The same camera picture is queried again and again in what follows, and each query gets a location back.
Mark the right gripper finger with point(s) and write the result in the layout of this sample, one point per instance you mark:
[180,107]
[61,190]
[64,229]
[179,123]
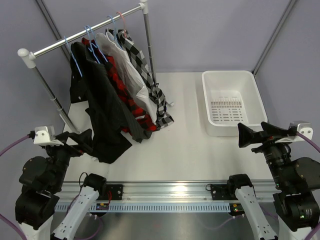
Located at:
[247,136]
[272,130]

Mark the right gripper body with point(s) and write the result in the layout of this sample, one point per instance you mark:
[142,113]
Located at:
[270,145]

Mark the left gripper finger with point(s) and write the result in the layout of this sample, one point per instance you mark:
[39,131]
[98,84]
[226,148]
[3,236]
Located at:
[83,141]
[63,137]

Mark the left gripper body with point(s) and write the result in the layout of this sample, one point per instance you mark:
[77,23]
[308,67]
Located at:
[64,152]

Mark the dark pinstriped shirt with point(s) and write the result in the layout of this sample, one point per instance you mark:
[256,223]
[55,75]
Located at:
[132,126]

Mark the plain black shirt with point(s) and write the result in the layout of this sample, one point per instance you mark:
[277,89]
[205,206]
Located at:
[104,107]

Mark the blue hanger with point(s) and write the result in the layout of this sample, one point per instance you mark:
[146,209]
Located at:
[103,56]
[113,28]
[72,55]
[93,46]

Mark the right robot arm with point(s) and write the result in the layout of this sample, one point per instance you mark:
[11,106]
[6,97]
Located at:
[297,210]

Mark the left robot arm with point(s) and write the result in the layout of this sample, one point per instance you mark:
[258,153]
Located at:
[42,178]

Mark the red black plaid shirt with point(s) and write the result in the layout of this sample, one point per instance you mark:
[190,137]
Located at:
[142,117]

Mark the white shirt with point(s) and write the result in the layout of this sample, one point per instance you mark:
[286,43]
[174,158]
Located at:
[127,72]

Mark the grey black checked shirt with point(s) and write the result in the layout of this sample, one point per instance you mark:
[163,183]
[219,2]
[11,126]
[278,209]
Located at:
[138,60]

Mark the white plastic basket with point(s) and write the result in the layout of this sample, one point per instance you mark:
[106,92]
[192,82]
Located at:
[231,97]

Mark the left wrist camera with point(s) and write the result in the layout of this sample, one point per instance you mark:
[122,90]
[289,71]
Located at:
[45,136]

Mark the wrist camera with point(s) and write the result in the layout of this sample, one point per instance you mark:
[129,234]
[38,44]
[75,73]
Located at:
[302,127]
[45,136]

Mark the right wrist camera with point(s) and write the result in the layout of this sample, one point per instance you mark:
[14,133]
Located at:
[302,127]

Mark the aluminium rail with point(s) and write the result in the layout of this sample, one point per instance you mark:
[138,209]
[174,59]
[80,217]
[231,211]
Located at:
[170,191]

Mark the perforated cable duct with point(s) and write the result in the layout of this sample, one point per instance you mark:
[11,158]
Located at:
[126,207]

